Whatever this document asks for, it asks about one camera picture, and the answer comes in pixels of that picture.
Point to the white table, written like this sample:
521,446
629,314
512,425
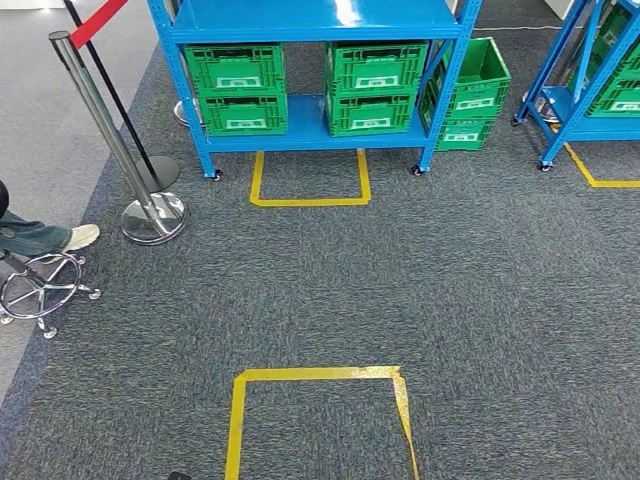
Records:
560,6

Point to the black stanchion post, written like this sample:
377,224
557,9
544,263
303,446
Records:
160,173

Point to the person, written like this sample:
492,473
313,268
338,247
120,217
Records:
35,237

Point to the green plastic crate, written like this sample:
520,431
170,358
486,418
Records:
375,66
370,112
612,36
244,112
620,99
463,136
480,86
235,66

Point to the yellow floor tape frame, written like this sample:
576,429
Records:
235,430
615,184
310,201

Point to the black seat chrome stool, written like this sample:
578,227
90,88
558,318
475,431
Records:
42,288

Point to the red barrier belt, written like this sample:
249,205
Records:
97,21

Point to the blue metal shelf rack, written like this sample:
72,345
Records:
600,129
310,20

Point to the chrome stanchion post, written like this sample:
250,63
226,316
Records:
187,114
100,119
537,109

